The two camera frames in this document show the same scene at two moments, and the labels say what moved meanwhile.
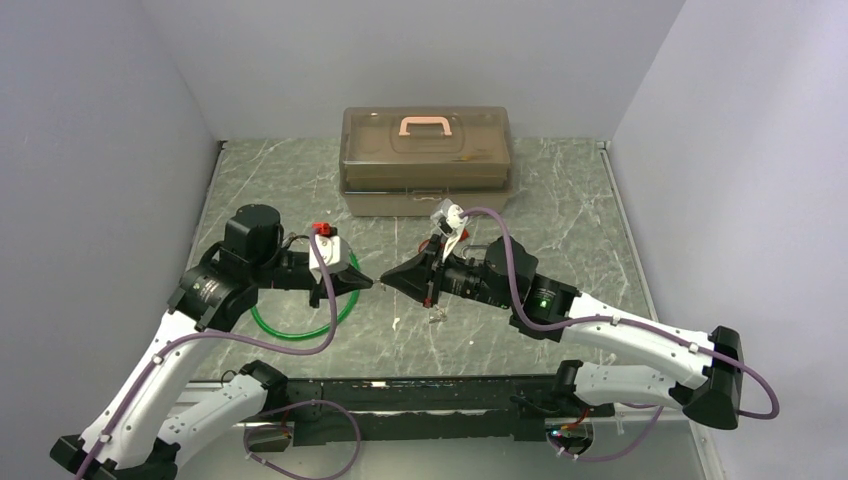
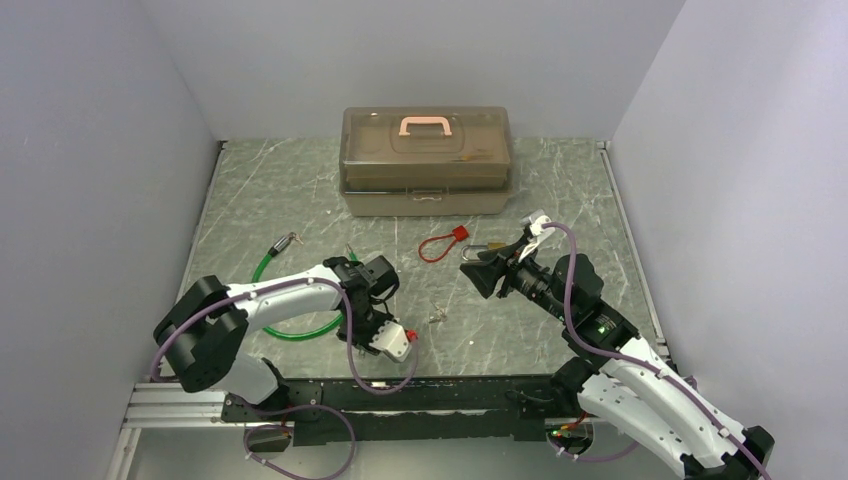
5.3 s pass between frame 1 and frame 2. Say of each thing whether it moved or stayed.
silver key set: stayed
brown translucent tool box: stayed
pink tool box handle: stayed
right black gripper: moved
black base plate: stayed
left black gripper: moved
